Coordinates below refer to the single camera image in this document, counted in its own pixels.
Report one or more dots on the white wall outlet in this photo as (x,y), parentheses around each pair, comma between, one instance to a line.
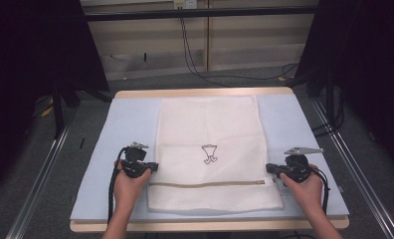
(185,4)

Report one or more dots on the white mesh laundry bag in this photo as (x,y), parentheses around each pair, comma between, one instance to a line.
(208,126)

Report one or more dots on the small black stick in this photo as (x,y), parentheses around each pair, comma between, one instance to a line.
(82,143)

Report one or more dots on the person's left hand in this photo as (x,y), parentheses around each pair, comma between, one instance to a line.
(128,191)

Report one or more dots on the wooden table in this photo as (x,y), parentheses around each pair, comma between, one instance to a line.
(201,92)

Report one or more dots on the black curtain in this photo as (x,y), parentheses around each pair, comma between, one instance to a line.
(26,66)
(370,66)

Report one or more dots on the person's right hand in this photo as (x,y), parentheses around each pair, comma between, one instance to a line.
(307,195)

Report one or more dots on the black metal stand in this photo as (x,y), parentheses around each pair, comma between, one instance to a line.
(331,99)
(58,113)

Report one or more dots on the silver metal rail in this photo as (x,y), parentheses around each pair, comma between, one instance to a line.
(39,186)
(357,172)

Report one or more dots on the pale blue table mat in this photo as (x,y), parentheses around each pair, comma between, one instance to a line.
(132,126)

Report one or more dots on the yellow tape piece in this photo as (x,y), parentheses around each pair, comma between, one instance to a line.
(47,112)

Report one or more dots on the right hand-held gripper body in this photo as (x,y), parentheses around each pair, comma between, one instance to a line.
(297,169)

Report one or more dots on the black horizontal bar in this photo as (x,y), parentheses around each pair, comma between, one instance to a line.
(198,13)

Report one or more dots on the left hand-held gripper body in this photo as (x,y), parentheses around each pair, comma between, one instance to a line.
(135,164)

